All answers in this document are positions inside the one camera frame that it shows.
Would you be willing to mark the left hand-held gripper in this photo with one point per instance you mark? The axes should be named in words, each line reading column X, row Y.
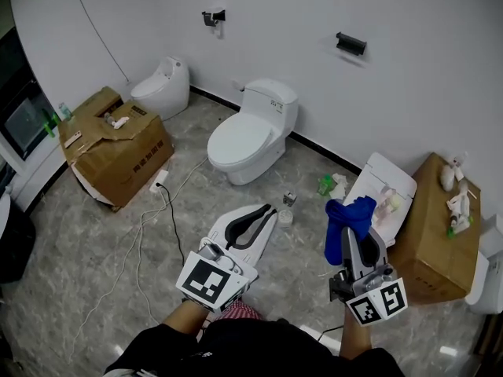
column 206, row 281

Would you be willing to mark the tall green bottle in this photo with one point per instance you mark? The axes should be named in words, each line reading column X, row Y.
column 49, row 124

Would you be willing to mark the white spray bottle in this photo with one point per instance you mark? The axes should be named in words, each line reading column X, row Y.
column 457, row 165

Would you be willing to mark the squat green bottle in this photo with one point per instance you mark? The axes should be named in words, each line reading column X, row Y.
column 325, row 185

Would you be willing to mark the red checked trousers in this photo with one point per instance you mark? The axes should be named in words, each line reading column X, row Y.
column 236, row 313

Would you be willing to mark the white plastic sprayer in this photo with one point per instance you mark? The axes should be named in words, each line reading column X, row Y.
column 460, row 206

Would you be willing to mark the clear bottle cream cap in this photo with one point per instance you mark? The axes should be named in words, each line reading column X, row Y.
column 394, row 202

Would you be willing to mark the small white bottle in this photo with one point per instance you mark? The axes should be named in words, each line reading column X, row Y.
column 118, row 122

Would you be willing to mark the white egg-shaped toilet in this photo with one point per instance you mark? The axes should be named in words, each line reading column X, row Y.
column 165, row 92

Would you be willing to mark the round white brush holder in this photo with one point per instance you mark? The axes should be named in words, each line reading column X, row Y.
column 285, row 218

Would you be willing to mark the white phone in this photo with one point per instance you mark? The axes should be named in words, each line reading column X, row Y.
column 73, row 139

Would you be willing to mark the white square-tank toilet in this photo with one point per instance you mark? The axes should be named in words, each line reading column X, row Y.
column 487, row 281

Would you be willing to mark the crumpled white tissue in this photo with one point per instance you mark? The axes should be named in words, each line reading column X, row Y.
column 340, row 185

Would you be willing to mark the black wall shelf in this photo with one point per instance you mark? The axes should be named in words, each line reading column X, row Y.
column 351, row 43

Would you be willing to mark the white rectangular platform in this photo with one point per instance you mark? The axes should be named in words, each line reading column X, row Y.
column 326, row 342

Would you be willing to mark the white power strip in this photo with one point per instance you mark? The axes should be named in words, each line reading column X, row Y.
column 159, row 181

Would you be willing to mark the black cabinet white basin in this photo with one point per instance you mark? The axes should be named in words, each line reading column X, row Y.
column 15, row 242

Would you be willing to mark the large torn cardboard box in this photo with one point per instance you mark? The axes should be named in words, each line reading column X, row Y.
column 125, row 163

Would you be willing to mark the dark window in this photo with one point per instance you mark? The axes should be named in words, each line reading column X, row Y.
column 19, row 120

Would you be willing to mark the plain brown cardboard box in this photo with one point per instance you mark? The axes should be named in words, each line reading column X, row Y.
column 424, row 234

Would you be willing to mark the white toilet with tank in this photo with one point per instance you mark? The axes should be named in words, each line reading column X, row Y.
column 239, row 140

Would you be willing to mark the black and white plastic bracket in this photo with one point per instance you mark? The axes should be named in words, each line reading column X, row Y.
column 214, row 17

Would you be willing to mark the person's black shirt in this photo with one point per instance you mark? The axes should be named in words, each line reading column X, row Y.
column 251, row 352

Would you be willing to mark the white flat-lid smart toilet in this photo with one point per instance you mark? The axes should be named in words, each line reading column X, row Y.
column 387, row 171

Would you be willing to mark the white fluffy bundle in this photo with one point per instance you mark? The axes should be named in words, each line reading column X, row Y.
column 447, row 178

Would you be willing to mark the person's right forearm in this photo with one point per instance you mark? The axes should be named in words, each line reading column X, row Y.
column 355, row 336

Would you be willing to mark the clear bottle green cap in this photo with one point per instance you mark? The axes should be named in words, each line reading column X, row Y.
column 65, row 111

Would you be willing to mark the person's left forearm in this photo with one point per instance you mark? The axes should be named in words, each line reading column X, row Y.
column 184, row 316

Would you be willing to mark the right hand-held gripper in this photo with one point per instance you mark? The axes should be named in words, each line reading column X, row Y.
column 377, row 301

